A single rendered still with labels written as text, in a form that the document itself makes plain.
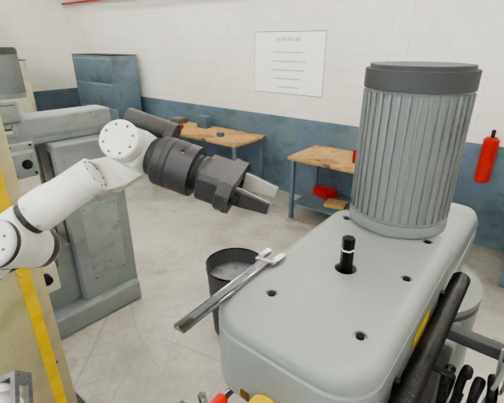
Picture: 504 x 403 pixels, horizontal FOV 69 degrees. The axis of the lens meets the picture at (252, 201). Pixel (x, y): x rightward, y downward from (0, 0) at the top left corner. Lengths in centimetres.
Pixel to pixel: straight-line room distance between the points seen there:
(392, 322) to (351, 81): 473
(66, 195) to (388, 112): 57
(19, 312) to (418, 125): 213
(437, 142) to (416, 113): 7
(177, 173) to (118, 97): 716
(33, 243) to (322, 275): 49
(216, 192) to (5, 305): 186
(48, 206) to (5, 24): 919
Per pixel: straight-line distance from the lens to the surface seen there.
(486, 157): 473
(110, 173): 72
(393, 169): 74
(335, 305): 58
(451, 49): 483
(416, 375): 64
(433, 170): 75
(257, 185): 64
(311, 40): 545
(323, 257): 69
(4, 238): 69
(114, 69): 770
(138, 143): 62
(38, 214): 71
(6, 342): 244
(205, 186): 60
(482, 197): 500
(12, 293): 231
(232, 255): 321
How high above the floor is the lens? 225
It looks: 24 degrees down
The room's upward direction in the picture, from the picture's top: straight up
